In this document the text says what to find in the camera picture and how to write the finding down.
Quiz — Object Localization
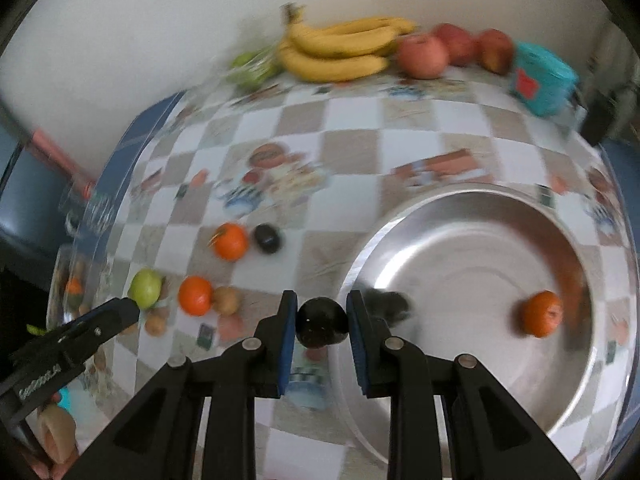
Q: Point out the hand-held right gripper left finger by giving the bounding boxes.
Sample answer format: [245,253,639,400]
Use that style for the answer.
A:
[62,290,299,480]

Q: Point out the dark stand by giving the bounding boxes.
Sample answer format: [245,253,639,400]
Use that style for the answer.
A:
[580,95,621,146]

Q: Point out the person's left hand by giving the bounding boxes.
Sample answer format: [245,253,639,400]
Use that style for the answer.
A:
[27,404,78,480]

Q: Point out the red apple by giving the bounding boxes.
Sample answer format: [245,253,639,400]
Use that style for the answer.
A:
[475,29,516,75]
[432,23,476,67]
[397,34,449,80]

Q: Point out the dark round avocado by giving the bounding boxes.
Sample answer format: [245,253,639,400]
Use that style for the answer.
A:
[297,297,349,351]
[252,224,282,255]

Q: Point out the yellow banana bunch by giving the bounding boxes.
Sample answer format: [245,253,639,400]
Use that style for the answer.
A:
[277,4,418,83]

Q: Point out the checkered printed tablecloth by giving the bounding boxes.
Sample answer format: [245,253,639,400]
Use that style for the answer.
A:
[47,67,636,480]

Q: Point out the clear glass bowl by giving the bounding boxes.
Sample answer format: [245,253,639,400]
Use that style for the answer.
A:
[45,245,108,336]

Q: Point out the red bar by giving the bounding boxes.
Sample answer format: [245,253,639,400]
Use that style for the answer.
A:
[30,130,96,186]

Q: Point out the brown kiwi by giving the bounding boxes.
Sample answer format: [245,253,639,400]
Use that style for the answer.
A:
[212,286,241,316]

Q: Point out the teal box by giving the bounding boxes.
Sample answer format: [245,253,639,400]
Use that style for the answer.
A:
[509,42,580,116]

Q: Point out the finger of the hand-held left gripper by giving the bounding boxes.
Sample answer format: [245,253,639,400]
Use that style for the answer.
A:
[47,297,141,363]

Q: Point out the stainless steel basin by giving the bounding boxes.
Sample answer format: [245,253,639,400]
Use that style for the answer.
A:
[334,187,632,471]

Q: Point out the orange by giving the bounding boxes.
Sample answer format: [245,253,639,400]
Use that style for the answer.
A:
[212,223,249,261]
[178,276,214,316]
[520,290,565,338]

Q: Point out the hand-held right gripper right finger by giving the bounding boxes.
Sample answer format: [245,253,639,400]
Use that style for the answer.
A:
[346,290,586,480]

